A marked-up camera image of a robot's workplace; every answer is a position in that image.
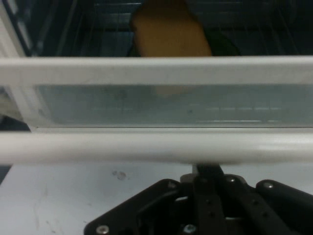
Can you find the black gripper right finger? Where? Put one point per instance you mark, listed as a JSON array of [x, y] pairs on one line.
[[274, 208]]

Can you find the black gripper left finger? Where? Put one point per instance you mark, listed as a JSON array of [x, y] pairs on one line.
[[151, 205]]

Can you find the orange bread slice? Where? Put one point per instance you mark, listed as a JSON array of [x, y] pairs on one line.
[[168, 31]]

